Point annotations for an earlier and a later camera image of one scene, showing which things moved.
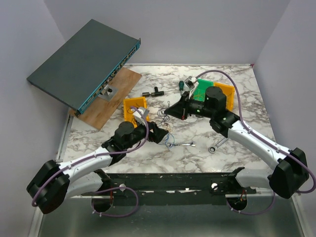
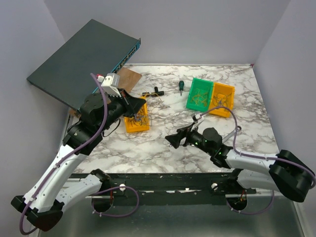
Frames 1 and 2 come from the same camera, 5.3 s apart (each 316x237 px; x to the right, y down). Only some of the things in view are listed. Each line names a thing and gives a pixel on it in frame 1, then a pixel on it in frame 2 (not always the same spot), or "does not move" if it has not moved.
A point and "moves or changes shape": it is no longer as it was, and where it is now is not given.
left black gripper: x=152 y=136 -> x=136 y=102
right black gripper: x=178 y=110 -> x=175 y=139
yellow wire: x=168 y=128 -> x=155 y=93
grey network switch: x=76 y=73 does not move
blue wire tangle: x=165 y=118 moves or changes shape
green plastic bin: x=200 y=92 does not move
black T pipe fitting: x=156 y=93 does not move
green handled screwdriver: x=181 y=85 does not move
